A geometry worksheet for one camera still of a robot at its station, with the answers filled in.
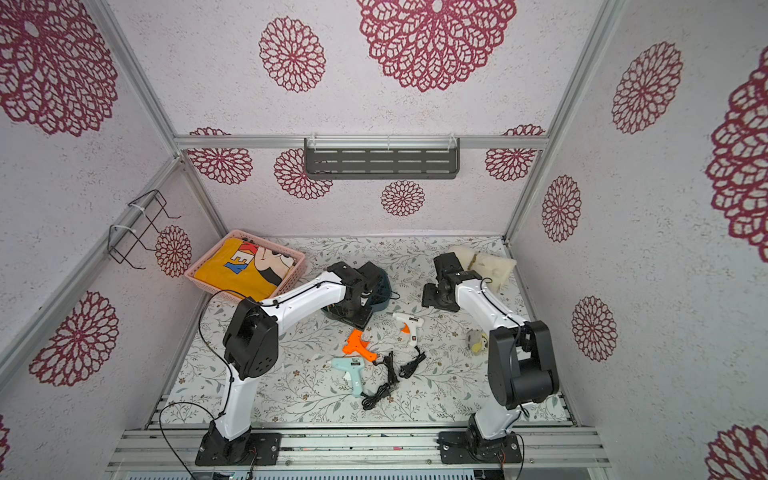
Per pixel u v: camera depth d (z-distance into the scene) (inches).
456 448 28.7
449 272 28.6
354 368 33.6
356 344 35.4
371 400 31.8
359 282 26.6
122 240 28.7
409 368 33.6
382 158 38.9
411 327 37.2
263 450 28.9
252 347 20.7
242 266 40.6
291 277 38.8
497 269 37.5
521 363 18.1
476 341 34.5
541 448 29.9
